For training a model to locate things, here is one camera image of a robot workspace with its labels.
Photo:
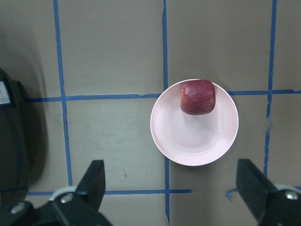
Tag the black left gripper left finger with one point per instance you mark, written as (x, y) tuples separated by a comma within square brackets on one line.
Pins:
[(67, 208)]

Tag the dark brown rice cooker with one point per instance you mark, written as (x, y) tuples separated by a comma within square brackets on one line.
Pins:
[(22, 148)]

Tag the red apple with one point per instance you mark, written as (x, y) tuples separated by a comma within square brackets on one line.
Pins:
[(197, 97)]

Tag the pink plate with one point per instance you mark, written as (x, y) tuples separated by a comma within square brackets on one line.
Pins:
[(193, 140)]

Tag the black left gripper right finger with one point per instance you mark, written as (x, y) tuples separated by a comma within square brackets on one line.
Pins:
[(270, 204)]

